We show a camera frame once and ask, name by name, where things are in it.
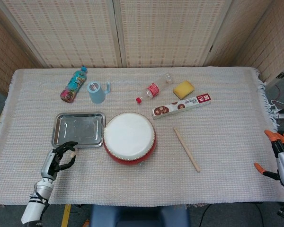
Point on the light blue plastic mug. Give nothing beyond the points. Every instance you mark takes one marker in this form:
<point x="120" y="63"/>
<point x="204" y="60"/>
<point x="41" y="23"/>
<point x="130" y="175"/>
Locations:
<point x="95" y="93"/>

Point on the red drum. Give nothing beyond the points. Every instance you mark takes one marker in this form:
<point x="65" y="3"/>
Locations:
<point x="129" y="134"/>

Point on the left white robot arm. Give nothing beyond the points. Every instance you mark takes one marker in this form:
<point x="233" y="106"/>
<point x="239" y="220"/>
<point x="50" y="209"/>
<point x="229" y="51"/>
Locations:
<point x="33" y="210"/>

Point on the white power strip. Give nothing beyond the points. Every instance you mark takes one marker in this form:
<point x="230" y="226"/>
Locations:
<point x="283" y="116"/>

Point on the colourful drink bottle blue cap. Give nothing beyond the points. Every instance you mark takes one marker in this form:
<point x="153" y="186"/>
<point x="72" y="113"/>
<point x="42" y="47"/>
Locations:
<point x="73" y="85"/>

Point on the black label plate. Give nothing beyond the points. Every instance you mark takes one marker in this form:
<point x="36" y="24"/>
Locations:
<point x="281" y="75"/>

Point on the yellow floor tape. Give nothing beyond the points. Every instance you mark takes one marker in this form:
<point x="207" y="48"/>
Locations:
<point x="66" y="216"/>

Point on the yellow sponge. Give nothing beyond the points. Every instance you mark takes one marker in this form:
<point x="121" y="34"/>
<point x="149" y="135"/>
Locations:
<point x="183" y="89"/>

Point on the clear bottle red cap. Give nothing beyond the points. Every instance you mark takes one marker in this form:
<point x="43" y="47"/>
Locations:
<point x="152" y="89"/>

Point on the rectangular metal tray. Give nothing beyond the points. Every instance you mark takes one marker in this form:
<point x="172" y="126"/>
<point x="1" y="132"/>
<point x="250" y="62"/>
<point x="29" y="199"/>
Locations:
<point x="78" y="130"/>

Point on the bamboo folding screen panel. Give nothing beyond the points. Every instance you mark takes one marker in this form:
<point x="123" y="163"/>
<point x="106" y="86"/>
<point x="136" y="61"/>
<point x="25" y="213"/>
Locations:
<point x="4" y="59"/>
<point x="274" y="47"/>
<point x="61" y="35"/>
<point x="232" y="42"/>
<point x="168" y="35"/>

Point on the woven beige tablecloth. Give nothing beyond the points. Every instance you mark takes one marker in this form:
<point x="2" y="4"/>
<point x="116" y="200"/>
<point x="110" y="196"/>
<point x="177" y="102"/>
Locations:
<point x="227" y="142"/>

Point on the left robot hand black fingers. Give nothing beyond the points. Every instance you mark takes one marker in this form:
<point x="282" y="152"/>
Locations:
<point x="48" y="163"/>

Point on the long cling film box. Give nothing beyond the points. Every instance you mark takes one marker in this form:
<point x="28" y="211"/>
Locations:
<point x="182" y="106"/>

